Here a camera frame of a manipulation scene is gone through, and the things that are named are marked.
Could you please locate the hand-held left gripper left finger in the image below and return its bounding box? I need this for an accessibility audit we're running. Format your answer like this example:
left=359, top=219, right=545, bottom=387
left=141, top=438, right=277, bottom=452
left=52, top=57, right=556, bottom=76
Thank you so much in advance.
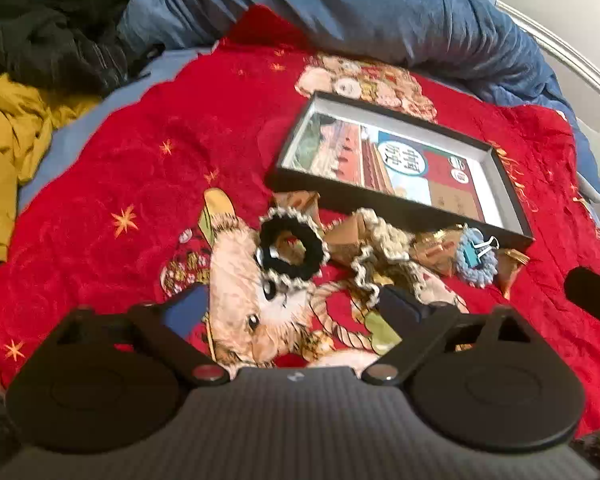
left=55, top=285, right=231, bottom=387

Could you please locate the teal binder clip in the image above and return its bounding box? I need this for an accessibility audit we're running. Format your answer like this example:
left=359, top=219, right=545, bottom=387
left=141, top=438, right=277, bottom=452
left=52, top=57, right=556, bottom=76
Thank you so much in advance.
left=462, top=237, right=501, bottom=267

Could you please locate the black garment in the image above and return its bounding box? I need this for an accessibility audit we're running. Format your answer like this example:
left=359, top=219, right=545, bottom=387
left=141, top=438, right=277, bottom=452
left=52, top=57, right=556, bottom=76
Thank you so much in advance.
left=0, top=0, right=166, bottom=97

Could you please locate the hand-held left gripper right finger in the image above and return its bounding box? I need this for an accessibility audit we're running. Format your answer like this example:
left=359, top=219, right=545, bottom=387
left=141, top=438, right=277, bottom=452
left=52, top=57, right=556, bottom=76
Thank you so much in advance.
left=360, top=286, right=536, bottom=387

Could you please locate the cream scrunchie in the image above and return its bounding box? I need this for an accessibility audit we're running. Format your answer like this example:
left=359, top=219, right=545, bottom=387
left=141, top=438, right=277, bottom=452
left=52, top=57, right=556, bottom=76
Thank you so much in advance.
left=349, top=207, right=432, bottom=307

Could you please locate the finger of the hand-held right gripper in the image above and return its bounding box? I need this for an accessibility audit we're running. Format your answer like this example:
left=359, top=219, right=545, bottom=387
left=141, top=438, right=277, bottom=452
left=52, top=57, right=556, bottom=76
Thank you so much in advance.
left=563, top=266, right=600, bottom=333

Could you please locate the black lace-edged scrunchie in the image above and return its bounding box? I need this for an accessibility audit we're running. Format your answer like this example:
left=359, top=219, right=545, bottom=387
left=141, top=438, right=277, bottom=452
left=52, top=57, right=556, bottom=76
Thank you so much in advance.
left=256, top=206, right=332, bottom=288

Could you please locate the black shallow box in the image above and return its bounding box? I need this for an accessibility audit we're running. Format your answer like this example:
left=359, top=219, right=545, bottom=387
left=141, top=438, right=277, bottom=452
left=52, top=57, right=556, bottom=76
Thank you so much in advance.
left=264, top=91, right=536, bottom=253

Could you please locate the yellow garment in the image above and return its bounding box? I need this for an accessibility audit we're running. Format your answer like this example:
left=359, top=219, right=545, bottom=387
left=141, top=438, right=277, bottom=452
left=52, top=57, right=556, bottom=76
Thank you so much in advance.
left=0, top=67, right=102, bottom=263

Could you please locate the blue duvet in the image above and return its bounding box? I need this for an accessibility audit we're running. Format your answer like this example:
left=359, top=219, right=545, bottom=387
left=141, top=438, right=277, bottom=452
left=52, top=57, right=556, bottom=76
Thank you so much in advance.
left=115, top=0, right=600, bottom=202

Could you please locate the colourful book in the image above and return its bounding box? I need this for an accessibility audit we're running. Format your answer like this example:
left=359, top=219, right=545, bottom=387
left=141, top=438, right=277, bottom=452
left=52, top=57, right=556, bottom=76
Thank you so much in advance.
left=282, top=110, right=487, bottom=222

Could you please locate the white bed frame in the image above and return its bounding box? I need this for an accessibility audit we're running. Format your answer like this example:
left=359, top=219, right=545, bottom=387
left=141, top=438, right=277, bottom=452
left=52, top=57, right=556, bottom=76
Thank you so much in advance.
left=497, top=0, right=600, bottom=107

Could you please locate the light blue bedsheet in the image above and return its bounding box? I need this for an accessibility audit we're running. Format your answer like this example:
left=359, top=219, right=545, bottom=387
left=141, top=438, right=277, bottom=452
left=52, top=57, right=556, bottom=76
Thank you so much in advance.
left=0, top=0, right=222, bottom=202

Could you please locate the red printed blanket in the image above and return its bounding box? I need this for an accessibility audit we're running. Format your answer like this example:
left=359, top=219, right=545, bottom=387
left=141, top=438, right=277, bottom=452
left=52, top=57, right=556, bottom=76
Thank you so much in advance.
left=0, top=5, right=600, bottom=441

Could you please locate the blue scrunchie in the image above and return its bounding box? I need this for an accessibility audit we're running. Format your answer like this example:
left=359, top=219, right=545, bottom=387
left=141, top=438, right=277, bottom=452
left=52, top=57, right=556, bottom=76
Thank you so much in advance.
left=454, top=227, right=498, bottom=288

